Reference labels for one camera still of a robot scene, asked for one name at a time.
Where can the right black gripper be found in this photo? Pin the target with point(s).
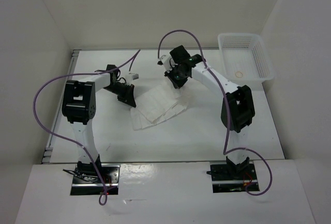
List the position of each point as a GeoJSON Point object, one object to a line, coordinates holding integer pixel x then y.
{"type": "Point", "coordinates": [177, 84]}

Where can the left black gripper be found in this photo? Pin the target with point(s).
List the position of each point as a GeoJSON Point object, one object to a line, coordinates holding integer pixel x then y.
{"type": "Point", "coordinates": [128, 97]}

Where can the white pleated skirt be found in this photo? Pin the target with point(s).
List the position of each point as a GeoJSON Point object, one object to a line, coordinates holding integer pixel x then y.
{"type": "Point", "coordinates": [159, 104]}

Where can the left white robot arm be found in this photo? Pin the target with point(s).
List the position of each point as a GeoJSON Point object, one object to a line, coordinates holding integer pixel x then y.
{"type": "Point", "coordinates": [79, 107]}

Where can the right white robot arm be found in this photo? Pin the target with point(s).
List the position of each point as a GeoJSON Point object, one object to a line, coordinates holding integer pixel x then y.
{"type": "Point", "coordinates": [237, 107]}

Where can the white plastic mesh basket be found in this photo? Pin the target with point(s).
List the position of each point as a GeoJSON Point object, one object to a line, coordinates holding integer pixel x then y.
{"type": "Point", "coordinates": [245, 52]}

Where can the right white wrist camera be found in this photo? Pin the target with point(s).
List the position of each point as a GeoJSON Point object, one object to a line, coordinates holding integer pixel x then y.
{"type": "Point", "coordinates": [166, 61]}

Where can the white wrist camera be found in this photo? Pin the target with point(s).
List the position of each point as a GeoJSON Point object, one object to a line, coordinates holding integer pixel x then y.
{"type": "Point", "coordinates": [130, 77]}
{"type": "Point", "coordinates": [166, 61]}

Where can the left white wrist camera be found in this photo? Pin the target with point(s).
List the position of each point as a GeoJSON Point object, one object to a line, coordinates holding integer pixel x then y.
{"type": "Point", "coordinates": [130, 77]}

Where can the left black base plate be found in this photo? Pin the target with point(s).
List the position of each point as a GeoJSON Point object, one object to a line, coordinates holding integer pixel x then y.
{"type": "Point", "coordinates": [88, 185]}

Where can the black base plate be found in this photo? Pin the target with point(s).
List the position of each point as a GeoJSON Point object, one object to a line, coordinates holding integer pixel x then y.
{"type": "Point", "coordinates": [88, 185]}
{"type": "Point", "coordinates": [224, 182]}

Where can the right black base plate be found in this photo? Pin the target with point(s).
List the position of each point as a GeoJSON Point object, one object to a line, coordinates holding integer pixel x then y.
{"type": "Point", "coordinates": [224, 182]}

